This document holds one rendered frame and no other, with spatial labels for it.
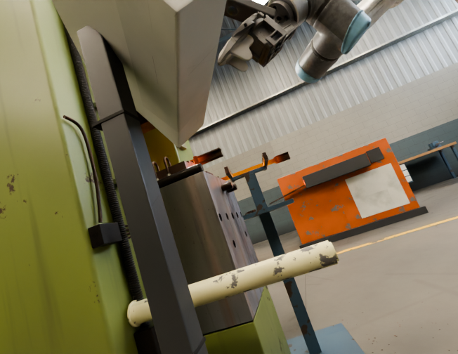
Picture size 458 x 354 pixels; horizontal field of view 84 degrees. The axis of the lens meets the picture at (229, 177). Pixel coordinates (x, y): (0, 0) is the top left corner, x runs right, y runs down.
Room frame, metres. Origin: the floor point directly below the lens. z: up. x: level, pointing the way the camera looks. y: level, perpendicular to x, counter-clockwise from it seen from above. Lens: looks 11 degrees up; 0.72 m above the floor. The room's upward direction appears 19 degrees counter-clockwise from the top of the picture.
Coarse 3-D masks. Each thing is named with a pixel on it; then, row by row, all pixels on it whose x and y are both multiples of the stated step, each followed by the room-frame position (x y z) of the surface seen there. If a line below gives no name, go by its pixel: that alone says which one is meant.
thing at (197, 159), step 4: (216, 148) 0.90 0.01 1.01; (220, 148) 0.91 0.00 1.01; (208, 152) 0.91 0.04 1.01; (212, 152) 0.91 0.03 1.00; (216, 152) 0.91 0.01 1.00; (220, 152) 0.91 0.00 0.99; (196, 156) 0.91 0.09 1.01; (200, 156) 0.91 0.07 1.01; (204, 156) 0.92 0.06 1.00; (208, 156) 0.91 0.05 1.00; (212, 156) 0.91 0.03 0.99; (216, 156) 0.90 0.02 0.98; (220, 156) 0.91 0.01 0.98; (192, 160) 0.92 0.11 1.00; (196, 160) 0.91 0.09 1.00; (200, 160) 0.92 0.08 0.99; (204, 160) 0.91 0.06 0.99; (208, 160) 0.91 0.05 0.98; (212, 160) 0.93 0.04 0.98
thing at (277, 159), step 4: (284, 152) 1.53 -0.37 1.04; (276, 156) 1.53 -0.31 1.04; (280, 156) 1.54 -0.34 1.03; (284, 156) 1.53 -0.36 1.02; (288, 156) 1.53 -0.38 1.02; (268, 160) 1.53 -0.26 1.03; (272, 160) 1.53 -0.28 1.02; (276, 160) 1.52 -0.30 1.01; (280, 160) 1.54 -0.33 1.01; (284, 160) 1.54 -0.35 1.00; (260, 164) 1.54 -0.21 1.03; (268, 164) 1.55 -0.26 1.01; (248, 168) 1.54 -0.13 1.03; (252, 168) 1.54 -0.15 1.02; (256, 168) 1.54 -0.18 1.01; (240, 172) 1.55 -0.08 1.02; (244, 172) 1.55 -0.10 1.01
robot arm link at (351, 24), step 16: (336, 0) 0.53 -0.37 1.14; (320, 16) 0.55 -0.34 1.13; (336, 16) 0.54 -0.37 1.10; (352, 16) 0.54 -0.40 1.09; (368, 16) 0.55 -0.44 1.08; (320, 32) 0.59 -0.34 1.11; (336, 32) 0.56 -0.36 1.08; (352, 32) 0.55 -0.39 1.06; (320, 48) 0.62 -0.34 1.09; (336, 48) 0.61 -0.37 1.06
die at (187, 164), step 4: (176, 164) 0.81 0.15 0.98; (180, 164) 0.81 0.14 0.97; (184, 164) 0.81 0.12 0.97; (188, 164) 0.84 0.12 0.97; (192, 164) 0.88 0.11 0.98; (168, 168) 0.82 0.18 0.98; (172, 168) 0.82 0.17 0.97; (176, 168) 0.81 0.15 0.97; (180, 168) 0.81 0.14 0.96; (184, 168) 0.81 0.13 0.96; (156, 172) 0.83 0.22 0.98; (160, 172) 0.82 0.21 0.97; (164, 172) 0.82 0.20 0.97; (172, 172) 0.82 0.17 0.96; (176, 172) 0.81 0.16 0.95; (160, 176) 0.82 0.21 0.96; (164, 176) 0.82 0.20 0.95
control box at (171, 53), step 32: (64, 0) 0.31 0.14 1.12; (96, 0) 0.26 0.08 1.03; (128, 0) 0.22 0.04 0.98; (160, 0) 0.20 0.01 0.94; (192, 0) 0.20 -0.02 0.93; (224, 0) 0.24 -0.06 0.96; (128, 32) 0.27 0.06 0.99; (160, 32) 0.23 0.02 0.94; (192, 32) 0.24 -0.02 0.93; (128, 64) 0.35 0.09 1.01; (160, 64) 0.29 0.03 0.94; (192, 64) 0.29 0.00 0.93; (160, 96) 0.37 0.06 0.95; (192, 96) 0.37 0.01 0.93; (160, 128) 0.49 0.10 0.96; (192, 128) 0.49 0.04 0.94
